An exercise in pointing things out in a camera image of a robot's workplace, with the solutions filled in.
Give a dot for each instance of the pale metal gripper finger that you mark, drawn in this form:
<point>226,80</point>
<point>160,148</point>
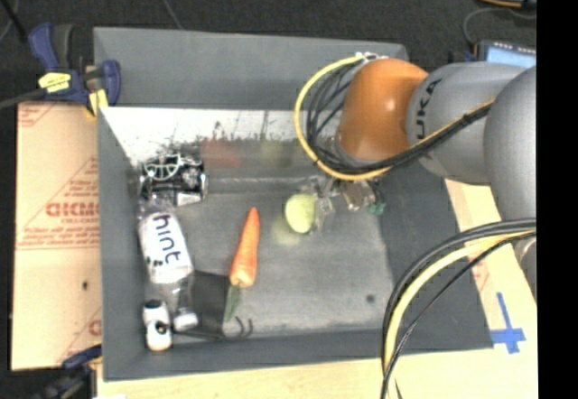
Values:
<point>329,207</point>
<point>319,216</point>

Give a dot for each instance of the yellow-green round fruit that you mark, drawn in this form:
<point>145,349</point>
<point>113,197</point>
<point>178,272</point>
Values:
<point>300,213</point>

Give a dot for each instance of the grey metal bin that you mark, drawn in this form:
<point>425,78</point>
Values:
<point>307,280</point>

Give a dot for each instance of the orange toy carrot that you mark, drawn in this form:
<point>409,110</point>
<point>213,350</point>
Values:
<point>246,248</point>

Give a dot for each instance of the black flat pouch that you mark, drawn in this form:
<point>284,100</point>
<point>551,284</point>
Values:
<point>210,302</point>

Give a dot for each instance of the clear plastic bottle white label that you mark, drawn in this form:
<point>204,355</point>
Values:
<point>163,248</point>

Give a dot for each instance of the white and black toy figure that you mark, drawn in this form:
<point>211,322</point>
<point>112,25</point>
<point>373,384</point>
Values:
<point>158,327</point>

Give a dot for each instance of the brown cardboard board red print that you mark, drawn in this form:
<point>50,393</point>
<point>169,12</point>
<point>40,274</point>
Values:
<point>49,253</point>

